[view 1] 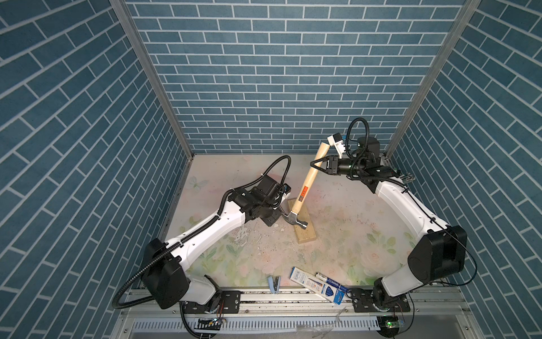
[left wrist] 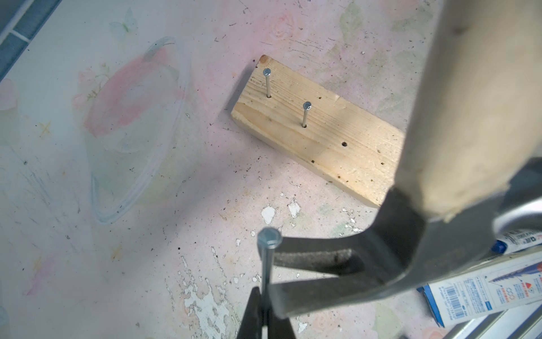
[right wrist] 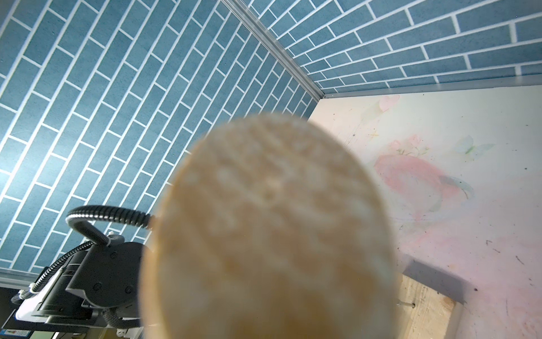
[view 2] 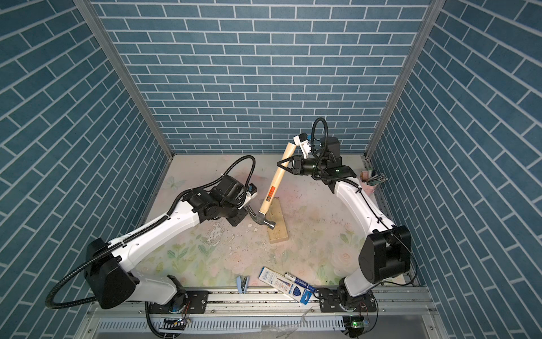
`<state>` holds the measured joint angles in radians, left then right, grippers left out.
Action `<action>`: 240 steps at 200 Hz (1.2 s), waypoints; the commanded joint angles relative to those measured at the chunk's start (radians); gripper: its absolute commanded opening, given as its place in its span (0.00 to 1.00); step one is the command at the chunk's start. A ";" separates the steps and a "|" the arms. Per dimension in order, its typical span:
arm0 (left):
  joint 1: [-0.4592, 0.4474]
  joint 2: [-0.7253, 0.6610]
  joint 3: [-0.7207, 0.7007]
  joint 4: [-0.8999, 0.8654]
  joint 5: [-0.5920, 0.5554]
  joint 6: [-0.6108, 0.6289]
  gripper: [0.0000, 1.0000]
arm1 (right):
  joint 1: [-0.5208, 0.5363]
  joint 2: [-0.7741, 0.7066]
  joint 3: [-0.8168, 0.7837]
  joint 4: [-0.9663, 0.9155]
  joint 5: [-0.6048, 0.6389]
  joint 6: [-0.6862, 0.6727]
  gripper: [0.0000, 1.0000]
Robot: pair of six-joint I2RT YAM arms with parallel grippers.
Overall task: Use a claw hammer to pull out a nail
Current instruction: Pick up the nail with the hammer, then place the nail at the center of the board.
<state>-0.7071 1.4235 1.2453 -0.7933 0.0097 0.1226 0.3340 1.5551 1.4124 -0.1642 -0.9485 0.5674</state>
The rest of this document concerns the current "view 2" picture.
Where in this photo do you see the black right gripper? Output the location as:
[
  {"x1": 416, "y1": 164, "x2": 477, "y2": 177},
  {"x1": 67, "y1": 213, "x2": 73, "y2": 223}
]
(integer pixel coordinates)
[{"x1": 279, "y1": 157, "x2": 326, "y2": 179}]

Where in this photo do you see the steel claw hammer wooden handle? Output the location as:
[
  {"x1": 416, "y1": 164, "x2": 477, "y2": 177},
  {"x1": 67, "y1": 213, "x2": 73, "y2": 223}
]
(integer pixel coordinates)
[{"x1": 245, "y1": 166, "x2": 286, "y2": 230}]

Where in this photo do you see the wooden block with nails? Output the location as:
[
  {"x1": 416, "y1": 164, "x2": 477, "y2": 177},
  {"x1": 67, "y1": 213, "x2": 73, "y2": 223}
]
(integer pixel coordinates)
[{"x1": 266, "y1": 198, "x2": 289, "y2": 244}]

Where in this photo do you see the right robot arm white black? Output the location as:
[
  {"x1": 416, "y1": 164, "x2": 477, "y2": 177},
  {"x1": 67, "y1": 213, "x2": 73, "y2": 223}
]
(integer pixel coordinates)
[{"x1": 272, "y1": 117, "x2": 413, "y2": 311}]

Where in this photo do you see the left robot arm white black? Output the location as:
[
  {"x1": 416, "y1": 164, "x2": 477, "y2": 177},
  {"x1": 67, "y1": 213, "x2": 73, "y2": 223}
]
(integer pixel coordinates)
[{"x1": 45, "y1": 155, "x2": 257, "y2": 309}]

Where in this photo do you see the blue clip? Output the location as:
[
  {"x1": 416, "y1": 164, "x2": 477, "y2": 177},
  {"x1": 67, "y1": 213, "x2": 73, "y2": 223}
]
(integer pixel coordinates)
[{"x1": 236, "y1": 275, "x2": 250, "y2": 294}]

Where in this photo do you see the blue white toothpaste box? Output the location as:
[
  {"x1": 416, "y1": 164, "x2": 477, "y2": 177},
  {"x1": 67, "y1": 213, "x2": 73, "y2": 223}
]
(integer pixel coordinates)
[{"x1": 258, "y1": 266, "x2": 312, "y2": 305}]

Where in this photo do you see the blue white tube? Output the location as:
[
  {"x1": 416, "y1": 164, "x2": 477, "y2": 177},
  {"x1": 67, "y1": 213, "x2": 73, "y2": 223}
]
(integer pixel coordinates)
[{"x1": 285, "y1": 273, "x2": 316, "y2": 293}]

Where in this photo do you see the pink pen holder bucket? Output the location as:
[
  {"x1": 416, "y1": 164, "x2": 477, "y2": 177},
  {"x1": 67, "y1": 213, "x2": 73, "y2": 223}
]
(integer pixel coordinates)
[{"x1": 359, "y1": 170, "x2": 376, "y2": 196}]

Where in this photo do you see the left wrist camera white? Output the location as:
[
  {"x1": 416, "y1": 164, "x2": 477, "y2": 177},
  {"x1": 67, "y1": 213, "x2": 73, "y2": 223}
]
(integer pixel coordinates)
[{"x1": 246, "y1": 184, "x2": 258, "y2": 202}]

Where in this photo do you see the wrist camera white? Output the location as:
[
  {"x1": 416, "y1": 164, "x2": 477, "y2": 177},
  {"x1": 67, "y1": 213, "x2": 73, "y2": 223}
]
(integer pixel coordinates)
[
  {"x1": 294, "y1": 133, "x2": 311, "y2": 159},
  {"x1": 246, "y1": 184, "x2": 258, "y2": 202}
]

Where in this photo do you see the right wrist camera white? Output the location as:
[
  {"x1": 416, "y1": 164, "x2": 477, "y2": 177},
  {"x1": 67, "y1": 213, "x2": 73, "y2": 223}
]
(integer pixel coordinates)
[{"x1": 294, "y1": 133, "x2": 311, "y2": 159}]

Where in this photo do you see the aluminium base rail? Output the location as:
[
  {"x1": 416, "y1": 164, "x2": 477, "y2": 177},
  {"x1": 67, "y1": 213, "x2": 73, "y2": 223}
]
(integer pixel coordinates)
[{"x1": 73, "y1": 287, "x2": 450, "y2": 339}]

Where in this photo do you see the aluminium right corner post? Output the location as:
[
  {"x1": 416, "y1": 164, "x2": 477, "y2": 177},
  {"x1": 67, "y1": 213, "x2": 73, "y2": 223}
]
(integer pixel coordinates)
[{"x1": 365, "y1": 0, "x2": 445, "y2": 159}]

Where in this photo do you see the aluminium corner post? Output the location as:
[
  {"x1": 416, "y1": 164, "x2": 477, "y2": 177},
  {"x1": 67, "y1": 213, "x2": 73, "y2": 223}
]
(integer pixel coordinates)
[
  {"x1": 73, "y1": 0, "x2": 174, "y2": 161},
  {"x1": 365, "y1": 0, "x2": 445, "y2": 159}
]

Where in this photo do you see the aluminium left corner post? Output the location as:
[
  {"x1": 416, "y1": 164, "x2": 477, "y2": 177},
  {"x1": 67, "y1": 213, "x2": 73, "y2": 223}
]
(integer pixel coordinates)
[{"x1": 73, "y1": 0, "x2": 174, "y2": 161}]

